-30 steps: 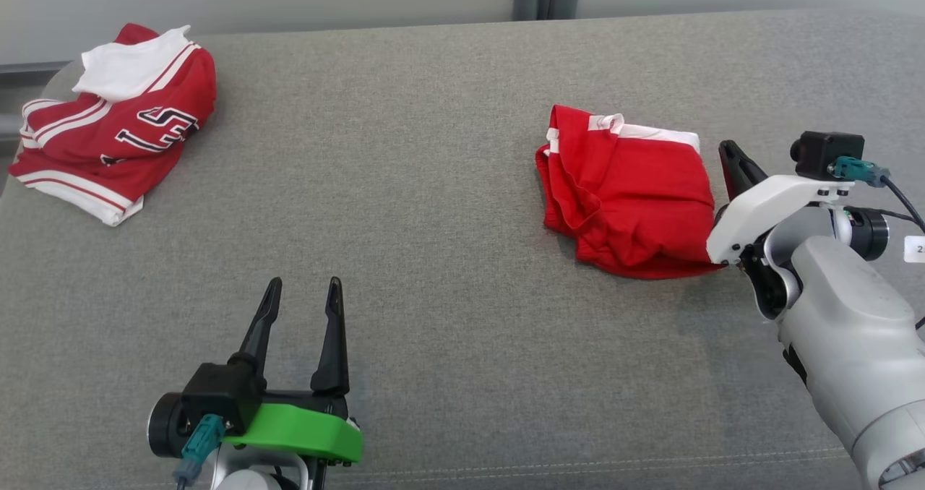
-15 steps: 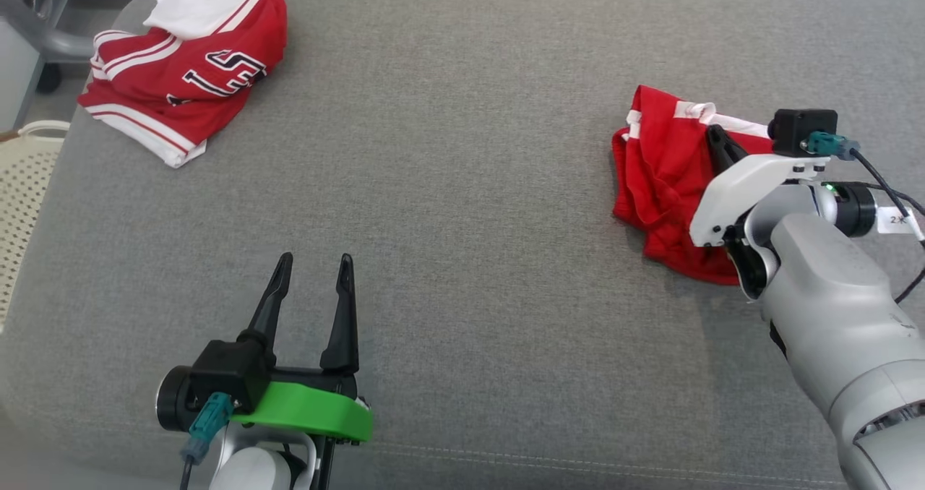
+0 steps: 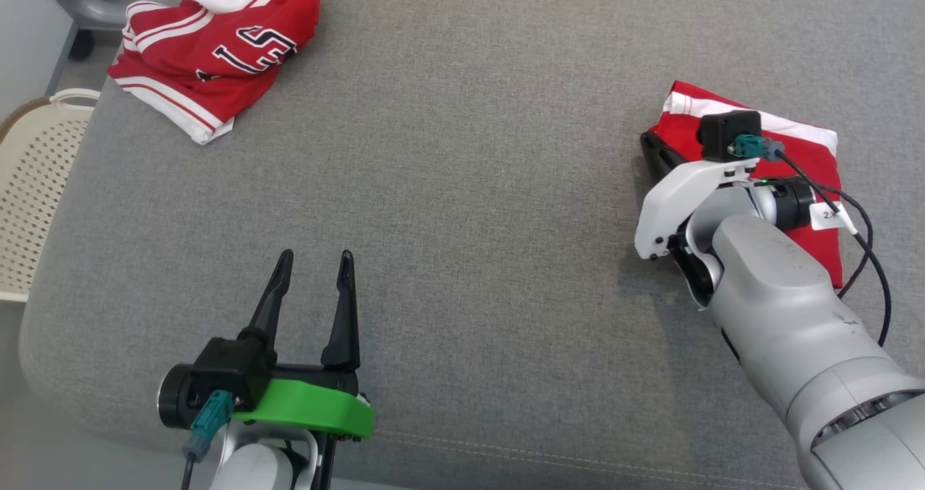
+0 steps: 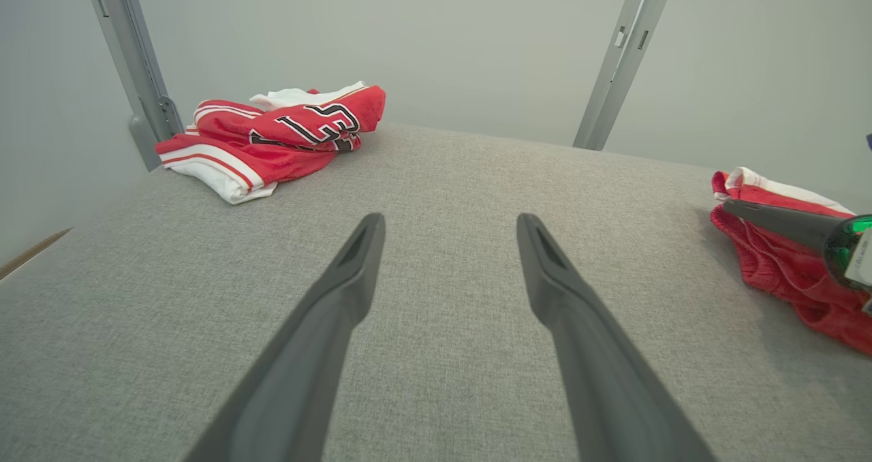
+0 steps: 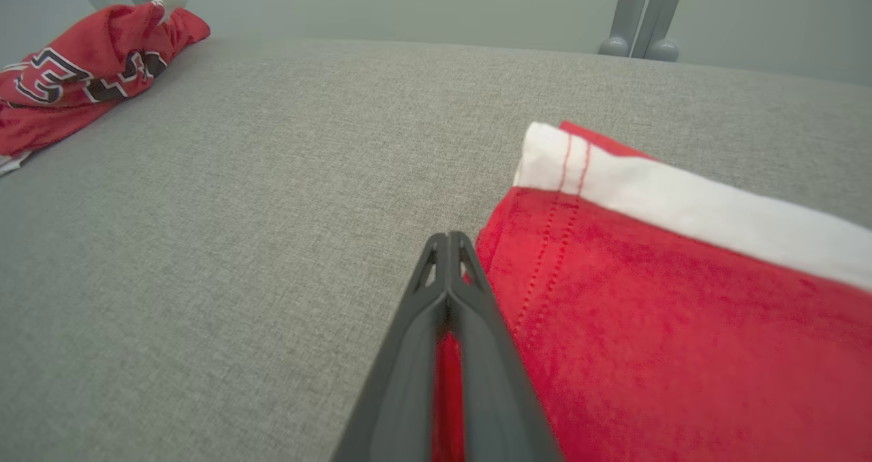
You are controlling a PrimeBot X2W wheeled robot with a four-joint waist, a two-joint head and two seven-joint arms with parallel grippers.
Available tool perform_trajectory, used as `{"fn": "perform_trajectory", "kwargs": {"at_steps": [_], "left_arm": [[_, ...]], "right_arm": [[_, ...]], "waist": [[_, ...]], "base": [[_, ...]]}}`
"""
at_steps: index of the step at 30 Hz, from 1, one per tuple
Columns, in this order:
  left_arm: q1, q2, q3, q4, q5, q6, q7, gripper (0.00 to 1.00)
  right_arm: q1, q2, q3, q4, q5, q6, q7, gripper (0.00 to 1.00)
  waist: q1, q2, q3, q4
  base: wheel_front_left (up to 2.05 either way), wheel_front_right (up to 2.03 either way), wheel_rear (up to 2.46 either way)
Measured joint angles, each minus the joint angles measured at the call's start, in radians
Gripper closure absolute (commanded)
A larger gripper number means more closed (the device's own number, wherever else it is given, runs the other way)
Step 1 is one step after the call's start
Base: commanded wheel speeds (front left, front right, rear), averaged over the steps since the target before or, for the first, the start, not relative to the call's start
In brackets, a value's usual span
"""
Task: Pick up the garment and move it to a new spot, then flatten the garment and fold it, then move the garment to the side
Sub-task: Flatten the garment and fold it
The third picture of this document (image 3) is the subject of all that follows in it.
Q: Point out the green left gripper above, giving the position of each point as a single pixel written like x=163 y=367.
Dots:
x=311 y=407

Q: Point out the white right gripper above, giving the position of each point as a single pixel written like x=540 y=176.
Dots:
x=679 y=194

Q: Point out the red shorts with white stripe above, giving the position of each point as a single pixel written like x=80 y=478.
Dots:
x=816 y=161

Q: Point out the red basketball jersey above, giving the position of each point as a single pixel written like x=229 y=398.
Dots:
x=188 y=63

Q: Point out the grey fabric sofa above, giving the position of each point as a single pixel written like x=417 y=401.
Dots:
x=470 y=222

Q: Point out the cream plastic laundry basket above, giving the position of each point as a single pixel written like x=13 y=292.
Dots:
x=36 y=186

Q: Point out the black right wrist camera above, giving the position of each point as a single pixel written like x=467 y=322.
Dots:
x=730 y=136

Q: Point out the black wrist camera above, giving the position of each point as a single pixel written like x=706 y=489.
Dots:
x=730 y=136
x=231 y=367

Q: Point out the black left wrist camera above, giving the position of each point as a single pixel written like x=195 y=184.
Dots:
x=231 y=367

